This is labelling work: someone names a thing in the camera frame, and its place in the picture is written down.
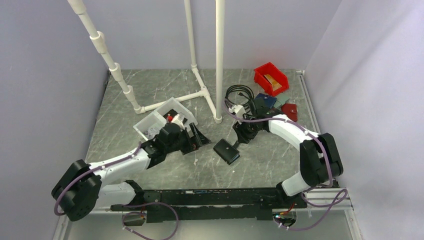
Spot black coiled cable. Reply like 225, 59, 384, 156
224, 84, 255, 110

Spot red leather card holder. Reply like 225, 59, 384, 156
281, 103, 298, 122

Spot white PVC pipe frame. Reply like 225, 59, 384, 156
68, 0, 222, 124

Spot gold card in bin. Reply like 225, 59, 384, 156
264, 74, 282, 91

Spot black leather card holder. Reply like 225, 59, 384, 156
213, 138, 240, 165

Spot white plastic divided tray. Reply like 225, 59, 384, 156
133, 97, 198, 141

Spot cards in tray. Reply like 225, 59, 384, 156
143, 125, 160, 140

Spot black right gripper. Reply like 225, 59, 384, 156
232, 114, 263, 144

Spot blue leather card holder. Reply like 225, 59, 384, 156
254, 93, 277, 108

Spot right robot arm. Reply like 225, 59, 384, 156
224, 99, 344, 208

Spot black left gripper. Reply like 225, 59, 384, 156
165, 122, 211, 155

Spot red plastic bin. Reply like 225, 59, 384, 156
254, 62, 290, 97

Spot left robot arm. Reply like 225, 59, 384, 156
51, 123, 211, 221

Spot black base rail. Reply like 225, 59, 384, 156
110, 187, 307, 223

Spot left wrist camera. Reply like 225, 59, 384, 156
166, 113, 187, 130

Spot mint green card holder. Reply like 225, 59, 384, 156
273, 93, 290, 109

